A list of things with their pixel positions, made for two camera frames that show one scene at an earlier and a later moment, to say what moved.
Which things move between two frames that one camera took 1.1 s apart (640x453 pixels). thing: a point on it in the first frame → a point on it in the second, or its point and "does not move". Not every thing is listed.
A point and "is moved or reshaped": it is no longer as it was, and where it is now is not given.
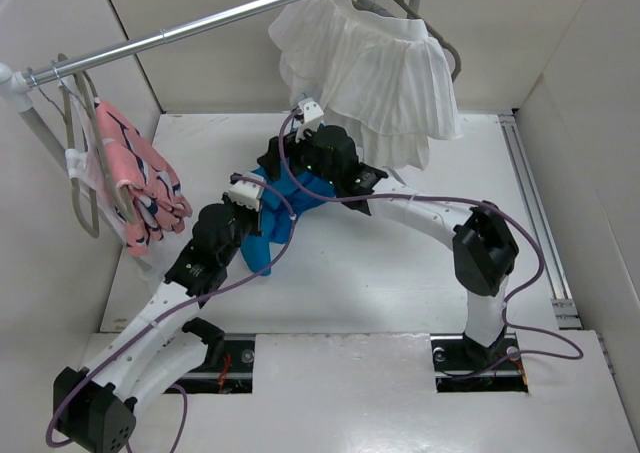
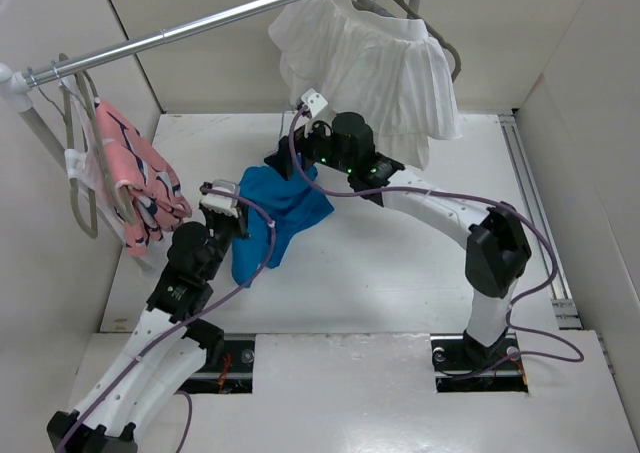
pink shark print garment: [150, 202] does not move
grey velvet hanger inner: [89, 95] does not move
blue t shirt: [279, 203] is moved or reshaped
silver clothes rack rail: [47, 70] does not move
